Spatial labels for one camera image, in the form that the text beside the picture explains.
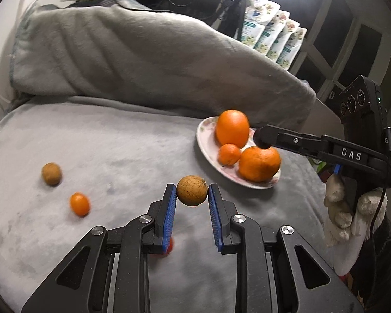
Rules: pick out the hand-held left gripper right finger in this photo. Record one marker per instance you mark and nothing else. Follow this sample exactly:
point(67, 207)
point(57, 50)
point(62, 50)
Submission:
point(214, 215)

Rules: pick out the red tomato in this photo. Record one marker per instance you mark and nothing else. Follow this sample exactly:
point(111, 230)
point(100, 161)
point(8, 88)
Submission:
point(170, 248)

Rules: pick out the rough-skinned tangerine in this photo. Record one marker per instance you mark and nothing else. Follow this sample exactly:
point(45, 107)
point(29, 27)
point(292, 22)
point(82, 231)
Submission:
point(260, 164)

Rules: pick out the white floral plate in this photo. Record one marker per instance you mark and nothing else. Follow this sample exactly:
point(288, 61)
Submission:
point(207, 141)

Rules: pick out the person's right hand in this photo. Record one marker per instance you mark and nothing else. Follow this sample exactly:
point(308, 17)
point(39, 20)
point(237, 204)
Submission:
point(337, 208)

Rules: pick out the small orange kumquat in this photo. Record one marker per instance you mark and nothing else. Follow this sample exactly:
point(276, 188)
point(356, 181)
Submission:
point(79, 204)

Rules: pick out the white window frame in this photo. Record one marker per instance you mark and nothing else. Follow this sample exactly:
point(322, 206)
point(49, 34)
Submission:
point(312, 22)

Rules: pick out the small mandarin with stem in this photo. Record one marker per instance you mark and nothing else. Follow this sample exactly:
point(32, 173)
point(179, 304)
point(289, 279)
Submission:
point(229, 155)

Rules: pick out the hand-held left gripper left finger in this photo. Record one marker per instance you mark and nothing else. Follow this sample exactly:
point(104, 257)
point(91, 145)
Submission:
point(171, 215)

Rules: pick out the grey fleece blanket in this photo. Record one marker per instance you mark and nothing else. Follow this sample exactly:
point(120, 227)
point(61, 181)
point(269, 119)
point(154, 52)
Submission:
point(117, 104)

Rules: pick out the large smooth orange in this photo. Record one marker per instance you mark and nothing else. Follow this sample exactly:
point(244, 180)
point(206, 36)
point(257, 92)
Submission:
point(232, 128)

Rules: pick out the floral refill pouch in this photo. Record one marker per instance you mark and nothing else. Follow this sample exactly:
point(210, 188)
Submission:
point(257, 22)
point(278, 36)
point(296, 50)
point(288, 44)

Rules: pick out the brown kiwi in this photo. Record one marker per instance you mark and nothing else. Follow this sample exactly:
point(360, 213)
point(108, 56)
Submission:
point(51, 173)
point(192, 190)

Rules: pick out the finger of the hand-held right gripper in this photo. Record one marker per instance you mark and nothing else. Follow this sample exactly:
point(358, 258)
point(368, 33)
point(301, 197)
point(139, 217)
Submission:
point(280, 137)

